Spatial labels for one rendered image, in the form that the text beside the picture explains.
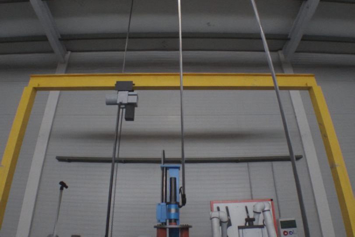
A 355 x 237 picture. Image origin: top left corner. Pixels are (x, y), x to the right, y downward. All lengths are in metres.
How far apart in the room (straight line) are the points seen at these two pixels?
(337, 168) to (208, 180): 2.99
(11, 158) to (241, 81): 4.02
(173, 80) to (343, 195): 3.21
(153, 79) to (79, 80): 1.35
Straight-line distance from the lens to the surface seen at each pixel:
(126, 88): 4.23
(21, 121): 4.61
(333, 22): 8.67
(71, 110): 7.30
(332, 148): 4.47
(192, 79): 4.37
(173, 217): 3.93
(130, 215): 6.07
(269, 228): 3.90
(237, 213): 6.14
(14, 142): 4.50
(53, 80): 4.87
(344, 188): 4.37
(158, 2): 6.93
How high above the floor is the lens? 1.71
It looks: 29 degrees up
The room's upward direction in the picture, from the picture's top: straight up
